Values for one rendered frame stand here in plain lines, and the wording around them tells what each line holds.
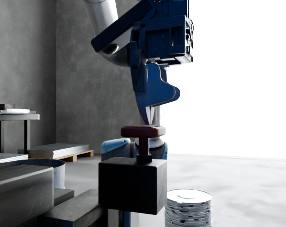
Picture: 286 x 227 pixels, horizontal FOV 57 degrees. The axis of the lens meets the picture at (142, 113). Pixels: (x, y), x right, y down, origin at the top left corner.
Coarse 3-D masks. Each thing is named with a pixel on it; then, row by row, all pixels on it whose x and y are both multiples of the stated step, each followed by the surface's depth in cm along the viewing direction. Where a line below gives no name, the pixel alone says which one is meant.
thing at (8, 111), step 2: (0, 110) 57; (6, 110) 39; (8, 110) 39; (10, 110) 40; (12, 110) 40; (14, 110) 41; (16, 110) 41; (18, 110) 42; (20, 110) 42; (22, 110) 43; (24, 110) 44; (26, 110) 45; (28, 110) 47; (0, 112) 38; (2, 112) 38; (4, 112) 39; (6, 112) 39; (8, 112) 39; (10, 112) 40; (12, 112) 40; (14, 112) 41; (16, 112) 41; (18, 112) 42; (20, 112) 42; (22, 112) 43; (24, 112) 44; (26, 112) 45; (28, 112) 47
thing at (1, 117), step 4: (0, 116) 47; (4, 116) 48; (8, 116) 48; (12, 116) 49; (16, 116) 50; (20, 116) 51; (24, 116) 52; (28, 116) 53; (32, 116) 54; (36, 116) 55; (0, 120) 47; (4, 120) 48; (8, 120) 48
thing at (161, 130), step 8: (128, 128) 38; (136, 128) 38; (144, 128) 38; (152, 128) 38; (160, 128) 39; (128, 136) 38; (136, 136) 38; (144, 136) 37; (152, 136) 37; (144, 144) 40; (144, 152) 40
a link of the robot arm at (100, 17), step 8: (88, 0) 57; (96, 0) 56; (104, 0) 57; (112, 0) 60; (88, 8) 60; (96, 8) 59; (104, 8) 60; (112, 8) 62; (88, 16) 65; (96, 16) 62; (104, 16) 63; (112, 16) 65; (96, 24) 66; (104, 24) 66; (96, 32) 71; (104, 56) 84; (112, 56) 83; (120, 56) 84; (120, 64) 87
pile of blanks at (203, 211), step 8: (168, 200) 158; (168, 208) 155; (176, 208) 151; (184, 208) 150; (192, 208) 148; (200, 208) 148; (208, 208) 153; (168, 216) 155; (176, 216) 151; (184, 216) 148; (192, 216) 149; (200, 216) 148; (208, 216) 154; (168, 224) 155; (176, 224) 151; (184, 224) 148; (192, 224) 148; (200, 224) 148; (208, 224) 152
